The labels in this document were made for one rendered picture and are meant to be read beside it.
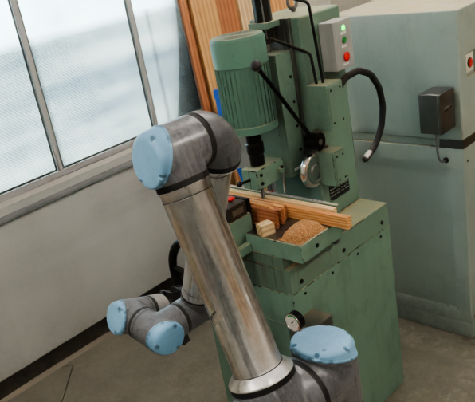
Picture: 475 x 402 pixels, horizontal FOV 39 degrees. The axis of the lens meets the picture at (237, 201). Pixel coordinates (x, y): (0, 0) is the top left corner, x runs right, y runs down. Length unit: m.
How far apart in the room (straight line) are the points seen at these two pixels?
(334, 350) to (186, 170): 0.53
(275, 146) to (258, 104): 0.23
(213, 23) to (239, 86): 1.58
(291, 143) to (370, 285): 0.63
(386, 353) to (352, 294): 0.39
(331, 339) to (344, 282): 0.83
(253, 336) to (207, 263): 0.18
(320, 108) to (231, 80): 0.32
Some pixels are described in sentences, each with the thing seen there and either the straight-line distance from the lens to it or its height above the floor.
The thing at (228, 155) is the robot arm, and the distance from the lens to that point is 1.45.
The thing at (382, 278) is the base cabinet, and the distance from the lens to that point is 2.61.
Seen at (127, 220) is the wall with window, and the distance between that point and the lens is 3.55.
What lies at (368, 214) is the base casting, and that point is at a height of 0.80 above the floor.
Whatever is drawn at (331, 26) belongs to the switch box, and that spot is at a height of 1.47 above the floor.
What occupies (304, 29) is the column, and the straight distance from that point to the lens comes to 2.26.
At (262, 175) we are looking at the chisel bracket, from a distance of 2.25.
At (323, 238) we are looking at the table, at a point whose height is 0.88.
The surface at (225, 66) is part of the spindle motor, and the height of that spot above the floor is 1.43.
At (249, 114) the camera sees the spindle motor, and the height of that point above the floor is 1.27.
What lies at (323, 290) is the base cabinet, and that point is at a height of 0.65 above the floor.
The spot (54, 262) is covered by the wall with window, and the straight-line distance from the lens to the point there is 3.35.
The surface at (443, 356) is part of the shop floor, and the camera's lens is 3.09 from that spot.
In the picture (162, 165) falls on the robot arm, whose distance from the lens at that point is 1.32.
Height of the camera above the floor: 1.80
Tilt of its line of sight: 21 degrees down
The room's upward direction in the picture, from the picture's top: 10 degrees counter-clockwise
